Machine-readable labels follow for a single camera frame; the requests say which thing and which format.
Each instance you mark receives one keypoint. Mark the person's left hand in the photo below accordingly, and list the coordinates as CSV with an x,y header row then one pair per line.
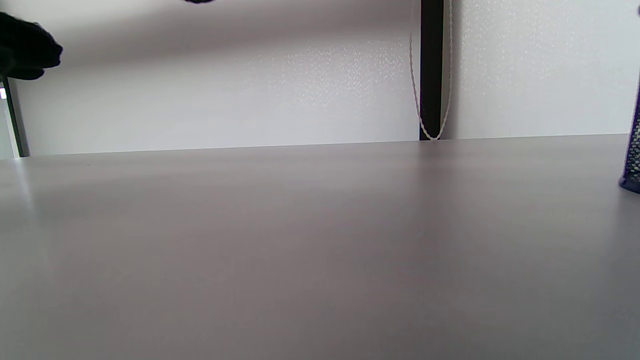
x,y
25,47

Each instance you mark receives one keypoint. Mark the person's right hand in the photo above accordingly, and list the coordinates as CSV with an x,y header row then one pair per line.
x,y
200,1

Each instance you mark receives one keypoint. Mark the blue mesh pen cup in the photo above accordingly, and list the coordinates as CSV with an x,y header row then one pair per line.
x,y
634,155

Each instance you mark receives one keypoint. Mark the dark panel edge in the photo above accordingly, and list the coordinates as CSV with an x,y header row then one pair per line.
x,y
15,125

